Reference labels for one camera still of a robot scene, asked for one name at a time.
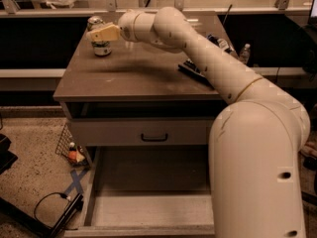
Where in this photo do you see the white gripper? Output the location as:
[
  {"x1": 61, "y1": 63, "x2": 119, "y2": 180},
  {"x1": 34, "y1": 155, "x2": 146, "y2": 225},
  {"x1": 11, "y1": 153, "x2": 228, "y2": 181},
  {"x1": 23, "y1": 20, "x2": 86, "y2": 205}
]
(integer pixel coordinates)
[{"x1": 86, "y1": 10, "x2": 137, "y2": 42}]

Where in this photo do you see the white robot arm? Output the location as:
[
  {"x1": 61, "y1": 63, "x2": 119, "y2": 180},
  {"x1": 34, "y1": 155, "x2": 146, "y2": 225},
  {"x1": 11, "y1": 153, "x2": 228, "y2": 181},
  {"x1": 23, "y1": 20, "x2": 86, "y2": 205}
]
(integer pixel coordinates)
[{"x1": 87, "y1": 7, "x2": 310, "y2": 238}]

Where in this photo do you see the grey drawer cabinet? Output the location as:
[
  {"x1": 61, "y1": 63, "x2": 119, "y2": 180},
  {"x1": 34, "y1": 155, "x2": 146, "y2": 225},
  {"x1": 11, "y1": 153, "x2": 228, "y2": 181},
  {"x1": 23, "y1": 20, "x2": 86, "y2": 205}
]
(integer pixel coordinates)
[{"x1": 53, "y1": 11, "x2": 239, "y2": 238}]

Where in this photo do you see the closed top drawer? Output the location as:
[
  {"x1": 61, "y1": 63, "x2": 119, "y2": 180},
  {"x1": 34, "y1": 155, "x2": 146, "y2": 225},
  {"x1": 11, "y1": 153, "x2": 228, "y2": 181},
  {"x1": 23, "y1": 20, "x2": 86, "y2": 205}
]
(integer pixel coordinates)
[{"x1": 67, "y1": 118, "x2": 213, "y2": 147}]

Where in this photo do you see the open middle drawer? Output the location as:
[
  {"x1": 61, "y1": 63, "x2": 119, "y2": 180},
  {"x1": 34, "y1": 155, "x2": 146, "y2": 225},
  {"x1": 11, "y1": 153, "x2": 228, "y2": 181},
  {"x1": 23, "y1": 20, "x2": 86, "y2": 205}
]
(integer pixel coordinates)
[{"x1": 64, "y1": 146, "x2": 214, "y2": 238}]

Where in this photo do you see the blue chip bag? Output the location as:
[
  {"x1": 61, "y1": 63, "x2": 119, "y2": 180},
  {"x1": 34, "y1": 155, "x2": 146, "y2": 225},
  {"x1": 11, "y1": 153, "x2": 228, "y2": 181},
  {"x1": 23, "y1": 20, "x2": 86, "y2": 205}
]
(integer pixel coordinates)
[{"x1": 178, "y1": 34, "x2": 235, "y2": 84}]

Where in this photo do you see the clear water bottle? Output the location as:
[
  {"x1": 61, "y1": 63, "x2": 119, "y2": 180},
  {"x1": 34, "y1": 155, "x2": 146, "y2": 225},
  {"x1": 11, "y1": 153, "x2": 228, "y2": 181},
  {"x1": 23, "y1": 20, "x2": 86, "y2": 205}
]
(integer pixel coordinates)
[{"x1": 239, "y1": 44, "x2": 251, "y2": 64}]

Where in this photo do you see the blue tape cross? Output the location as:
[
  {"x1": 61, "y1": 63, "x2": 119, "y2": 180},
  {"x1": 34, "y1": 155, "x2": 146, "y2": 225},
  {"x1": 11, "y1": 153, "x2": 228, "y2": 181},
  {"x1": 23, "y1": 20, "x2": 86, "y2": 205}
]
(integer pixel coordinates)
[{"x1": 64, "y1": 169, "x2": 88, "y2": 195}]

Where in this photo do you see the black stand leg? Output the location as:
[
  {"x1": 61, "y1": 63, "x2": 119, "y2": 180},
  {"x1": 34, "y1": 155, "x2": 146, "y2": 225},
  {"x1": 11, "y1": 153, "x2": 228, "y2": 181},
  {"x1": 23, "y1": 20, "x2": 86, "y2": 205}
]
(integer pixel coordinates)
[{"x1": 0, "y1": 193, "x2": 83, "y2": 238}]

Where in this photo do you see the wire basket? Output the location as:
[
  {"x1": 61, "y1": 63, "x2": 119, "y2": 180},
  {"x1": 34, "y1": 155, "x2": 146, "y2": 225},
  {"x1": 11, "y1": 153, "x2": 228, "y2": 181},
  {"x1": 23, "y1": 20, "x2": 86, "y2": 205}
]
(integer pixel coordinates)
[{"x1": 55, "y1": 125, "x2": 88, "y2": 167}]

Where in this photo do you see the black cable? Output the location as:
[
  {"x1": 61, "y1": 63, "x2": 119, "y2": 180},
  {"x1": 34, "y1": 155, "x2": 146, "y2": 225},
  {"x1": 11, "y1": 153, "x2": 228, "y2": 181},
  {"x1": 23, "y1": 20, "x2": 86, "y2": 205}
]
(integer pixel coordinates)
[{"x1": 33, "y1": 191, "x2": 72, "y2": 221}]

